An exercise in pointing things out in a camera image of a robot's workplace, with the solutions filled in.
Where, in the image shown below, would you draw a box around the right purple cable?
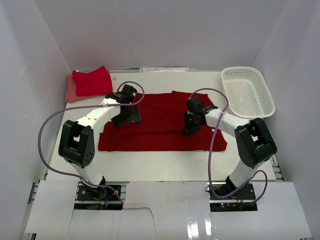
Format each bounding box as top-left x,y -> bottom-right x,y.
186,87 -> 268,206

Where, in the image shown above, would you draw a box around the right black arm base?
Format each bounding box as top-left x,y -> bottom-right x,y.
205,183 -> 258,213

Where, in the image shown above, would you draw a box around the folded bright red t-shirt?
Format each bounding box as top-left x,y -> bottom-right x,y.
72,65 -> 113,97

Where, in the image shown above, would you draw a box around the dark red t-shirt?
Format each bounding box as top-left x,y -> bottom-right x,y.
98,90 -> 213,152

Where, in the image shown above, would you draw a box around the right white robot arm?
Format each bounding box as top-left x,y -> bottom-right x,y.
184,96 -> 277,199

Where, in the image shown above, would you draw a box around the white perforated plastic basket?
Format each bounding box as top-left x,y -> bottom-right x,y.
221,66 -> 276,119

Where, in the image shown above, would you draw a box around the papers at table back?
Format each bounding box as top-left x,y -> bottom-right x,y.
139,67 -> 189,73

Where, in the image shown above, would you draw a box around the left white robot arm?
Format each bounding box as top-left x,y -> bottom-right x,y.
58,81 -> 145,188

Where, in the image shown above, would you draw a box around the folded pink t-shirt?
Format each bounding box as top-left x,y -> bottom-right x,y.
65,75 -> 83,103

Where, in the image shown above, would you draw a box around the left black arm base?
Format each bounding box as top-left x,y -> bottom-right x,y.
74,183 -> 123,211

